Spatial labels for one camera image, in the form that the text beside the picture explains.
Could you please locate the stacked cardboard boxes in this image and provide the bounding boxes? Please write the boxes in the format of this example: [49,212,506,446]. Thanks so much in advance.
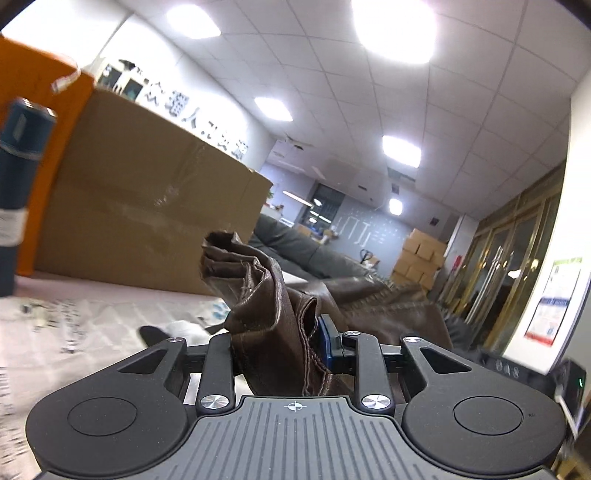
[390,229,447,293]

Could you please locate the brown cardboard box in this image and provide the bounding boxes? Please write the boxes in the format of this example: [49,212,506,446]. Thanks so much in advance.
[35,89,271,295]

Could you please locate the orange cardboard box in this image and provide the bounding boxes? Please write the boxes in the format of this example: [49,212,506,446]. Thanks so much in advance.
[1,37,94,276]

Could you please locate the dark blue vacuum bottle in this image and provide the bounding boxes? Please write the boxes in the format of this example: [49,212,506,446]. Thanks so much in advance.
[0,97,56,297]

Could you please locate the black leather sofa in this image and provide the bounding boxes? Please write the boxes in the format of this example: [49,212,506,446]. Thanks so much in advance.
[249,214,386,281]

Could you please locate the brown leather jacket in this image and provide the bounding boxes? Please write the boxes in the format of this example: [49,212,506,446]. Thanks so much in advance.
[200,232,453,396]

